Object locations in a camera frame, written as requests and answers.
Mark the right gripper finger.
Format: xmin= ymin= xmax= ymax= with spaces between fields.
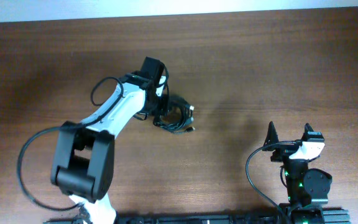
xmin=263 ymin=121 xmax=279 ymax=151
xmin=304 ymin=123 xmax=314 ymax=133

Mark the black usb cable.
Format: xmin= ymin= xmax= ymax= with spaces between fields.
xmin=152 ymin=95 xmax=196 ymax=135

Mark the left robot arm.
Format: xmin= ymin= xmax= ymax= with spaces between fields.
xmin=50 ymin=57 xmax=168 ymax=223

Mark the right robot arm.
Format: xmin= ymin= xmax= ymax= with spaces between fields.
xmin=264 ymin=122 xmax=333 ymax=223

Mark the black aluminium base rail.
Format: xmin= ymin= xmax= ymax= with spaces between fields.
xmin=44 ymin=208 xmax=351 ymax=224

